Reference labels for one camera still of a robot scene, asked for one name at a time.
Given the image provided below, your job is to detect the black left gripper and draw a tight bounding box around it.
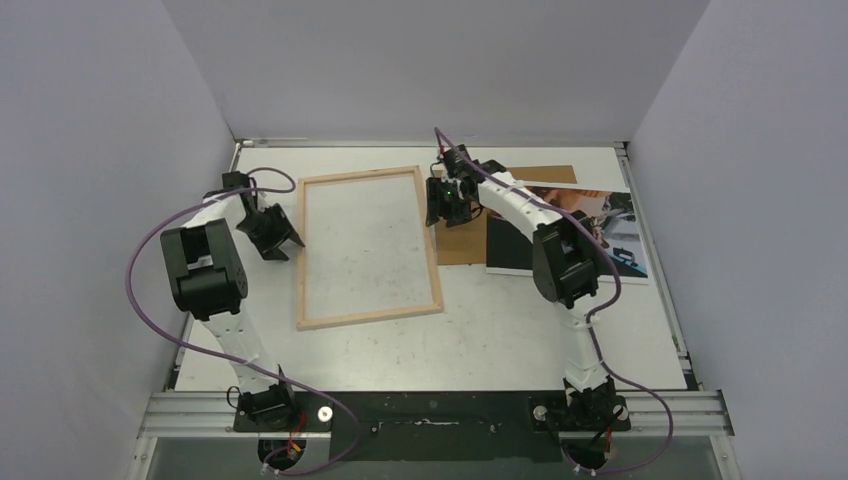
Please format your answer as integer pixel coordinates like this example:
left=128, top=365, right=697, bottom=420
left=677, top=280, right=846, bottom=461
left=236, top=205, right=302, bottom=260

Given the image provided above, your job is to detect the white wooden picture frame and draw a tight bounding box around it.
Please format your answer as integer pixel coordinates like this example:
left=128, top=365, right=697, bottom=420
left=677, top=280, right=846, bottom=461
left=294, top=165, right=445, bottom=332

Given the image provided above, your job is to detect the glossy photo print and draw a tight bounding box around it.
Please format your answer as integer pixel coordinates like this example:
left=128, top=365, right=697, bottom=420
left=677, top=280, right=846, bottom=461
left=484, top=182, right=651, bottom=287

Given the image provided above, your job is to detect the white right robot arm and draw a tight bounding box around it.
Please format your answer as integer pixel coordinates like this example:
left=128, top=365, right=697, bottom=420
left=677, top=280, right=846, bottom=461
left=426, top=145, right=618, bottom=429

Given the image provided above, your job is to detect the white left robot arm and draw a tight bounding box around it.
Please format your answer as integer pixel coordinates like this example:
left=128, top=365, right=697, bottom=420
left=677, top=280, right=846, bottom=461
left=160, top=171, right=304, bottom=431

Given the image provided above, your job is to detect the brown cardboard backing board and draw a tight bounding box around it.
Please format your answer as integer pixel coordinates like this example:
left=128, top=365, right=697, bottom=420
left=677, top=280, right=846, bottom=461
left=434, top=165, right=577, bottom=266

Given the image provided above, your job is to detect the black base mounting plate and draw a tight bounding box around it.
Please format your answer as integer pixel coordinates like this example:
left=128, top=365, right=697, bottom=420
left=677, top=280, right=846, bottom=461
left=232, top=390, right=631, bottom=469

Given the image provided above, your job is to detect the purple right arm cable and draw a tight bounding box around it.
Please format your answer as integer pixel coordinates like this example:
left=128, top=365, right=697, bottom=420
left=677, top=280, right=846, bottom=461
left=433, top=127, right=676, bottom=477

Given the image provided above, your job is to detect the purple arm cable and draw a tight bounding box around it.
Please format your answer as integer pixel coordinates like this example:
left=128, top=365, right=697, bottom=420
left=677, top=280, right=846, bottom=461
left=433, top=127, right=676, bottom=477
left=125, top=166, right=364, bottom=479

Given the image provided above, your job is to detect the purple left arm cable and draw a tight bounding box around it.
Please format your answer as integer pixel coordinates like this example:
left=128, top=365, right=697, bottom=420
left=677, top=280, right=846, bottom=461
left=125, top=166, right=364, bottom=479

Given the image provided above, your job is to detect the aluminium front rail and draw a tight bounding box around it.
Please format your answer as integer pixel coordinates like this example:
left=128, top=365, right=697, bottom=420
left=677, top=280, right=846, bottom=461
left=138, top=391, right=733, bottom=439

